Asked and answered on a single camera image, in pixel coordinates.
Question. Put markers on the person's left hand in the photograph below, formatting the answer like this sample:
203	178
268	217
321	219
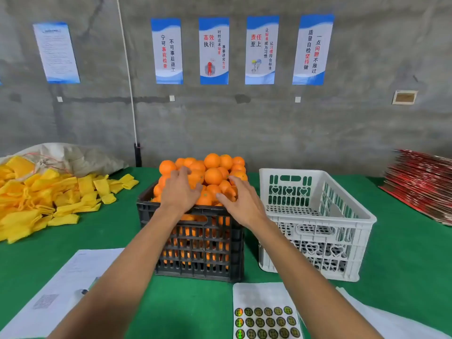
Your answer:
180	190

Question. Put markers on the person's right hand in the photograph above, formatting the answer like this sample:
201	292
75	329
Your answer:
246	202

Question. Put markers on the black plastic crate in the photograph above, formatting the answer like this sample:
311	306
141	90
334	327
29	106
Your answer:
239	236

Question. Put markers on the pile of oranges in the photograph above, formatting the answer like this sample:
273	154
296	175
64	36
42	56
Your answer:
212	162

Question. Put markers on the white plastic crate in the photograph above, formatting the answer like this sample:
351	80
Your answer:
289	172

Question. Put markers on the person's left forearm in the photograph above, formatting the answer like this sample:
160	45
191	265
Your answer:
120	279

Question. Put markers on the person's right forearm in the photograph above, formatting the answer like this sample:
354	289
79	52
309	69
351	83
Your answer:
311	286

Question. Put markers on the beige woven sack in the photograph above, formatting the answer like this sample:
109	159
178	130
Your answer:
70	155

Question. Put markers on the white pole with black base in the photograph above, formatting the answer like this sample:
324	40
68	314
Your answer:
128	81

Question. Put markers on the pile of yellow bags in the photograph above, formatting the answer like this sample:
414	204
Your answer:
42	197

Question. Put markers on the white printed paper sheet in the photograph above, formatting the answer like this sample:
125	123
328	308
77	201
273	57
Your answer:
56	286

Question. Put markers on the green felt table cover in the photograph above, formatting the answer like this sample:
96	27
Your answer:
406	264

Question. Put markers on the stack of red cardboard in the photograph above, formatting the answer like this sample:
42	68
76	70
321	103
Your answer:
424	183

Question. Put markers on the white notice with blue border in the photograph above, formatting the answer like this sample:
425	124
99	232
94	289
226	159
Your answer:
56	53

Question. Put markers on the white backing sheet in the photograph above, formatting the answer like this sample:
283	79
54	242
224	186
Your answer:
395	325

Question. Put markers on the blue white wall poster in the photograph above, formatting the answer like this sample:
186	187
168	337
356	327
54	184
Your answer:
214	51
262	50
313	50
167	51

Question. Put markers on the beige wall plate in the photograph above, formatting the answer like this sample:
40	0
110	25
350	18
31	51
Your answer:
405	97

